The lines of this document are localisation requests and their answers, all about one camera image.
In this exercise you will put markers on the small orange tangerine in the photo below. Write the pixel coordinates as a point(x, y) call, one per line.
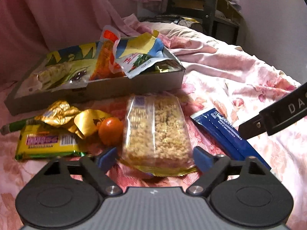
point(110, 131)

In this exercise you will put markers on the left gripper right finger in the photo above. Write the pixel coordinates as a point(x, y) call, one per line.
point(203, 160)

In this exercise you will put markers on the gold foil snack packet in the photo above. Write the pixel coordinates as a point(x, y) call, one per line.
point(58, 114)

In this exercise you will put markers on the green seaweed snack packet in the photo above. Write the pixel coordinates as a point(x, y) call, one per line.
point(134, 56)

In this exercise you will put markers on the green corn sausage stick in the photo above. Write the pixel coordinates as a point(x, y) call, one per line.
point(17, 126)

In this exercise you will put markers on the colourful cardboard tray box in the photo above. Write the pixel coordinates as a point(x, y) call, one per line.
point(84, 72)

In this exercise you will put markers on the orange snack clear packet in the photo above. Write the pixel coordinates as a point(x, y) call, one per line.
point(106, 67)

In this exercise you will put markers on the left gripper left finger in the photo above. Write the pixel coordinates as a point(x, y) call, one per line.
point(107, 159)

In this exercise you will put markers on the puffed grain bar packet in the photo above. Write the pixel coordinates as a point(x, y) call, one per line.
point(155, 136)

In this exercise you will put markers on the yellow wafer bar packet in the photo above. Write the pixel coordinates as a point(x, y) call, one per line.
point(38, 141)

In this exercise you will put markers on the dark wooden side table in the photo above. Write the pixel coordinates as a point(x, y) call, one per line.
point(219, 18)

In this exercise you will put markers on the blue sachet packet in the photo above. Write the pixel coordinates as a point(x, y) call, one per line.
point(222, 131)

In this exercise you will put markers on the black wire fan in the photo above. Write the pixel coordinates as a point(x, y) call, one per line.
point(176, 19)

